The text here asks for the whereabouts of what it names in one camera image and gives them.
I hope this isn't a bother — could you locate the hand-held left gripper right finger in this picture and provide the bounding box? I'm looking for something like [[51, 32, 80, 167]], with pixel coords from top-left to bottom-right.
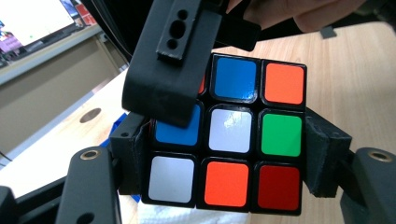
[[303, 106, 355, 199]]

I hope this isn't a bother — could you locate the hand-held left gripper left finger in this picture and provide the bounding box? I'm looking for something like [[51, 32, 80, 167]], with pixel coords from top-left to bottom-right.
[[109, 111, 151, 197]]

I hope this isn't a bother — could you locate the colourful puzzle cube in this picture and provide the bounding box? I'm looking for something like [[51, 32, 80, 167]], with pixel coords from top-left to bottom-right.
[[141, 51, 308, 217]]

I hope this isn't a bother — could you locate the white wet wipe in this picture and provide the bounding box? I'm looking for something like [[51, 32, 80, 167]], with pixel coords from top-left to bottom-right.
[[136, 203, 251, 224]]

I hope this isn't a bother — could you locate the dark round table grommet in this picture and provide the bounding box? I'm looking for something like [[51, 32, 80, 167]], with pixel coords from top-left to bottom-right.
[[78, 107, 103, 124]]

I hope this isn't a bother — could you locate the grey tape piece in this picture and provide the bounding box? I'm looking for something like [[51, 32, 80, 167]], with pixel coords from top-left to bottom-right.
[[319, 25, 338, 40]]

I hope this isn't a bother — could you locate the light wooden desk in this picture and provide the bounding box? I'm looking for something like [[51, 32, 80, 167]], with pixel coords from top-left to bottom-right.
[[0, 23, 129, 158]]

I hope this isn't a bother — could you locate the lit computer monitor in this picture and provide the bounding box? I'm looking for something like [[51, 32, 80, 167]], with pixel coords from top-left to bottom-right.
[[0, 0, 98, 65]]

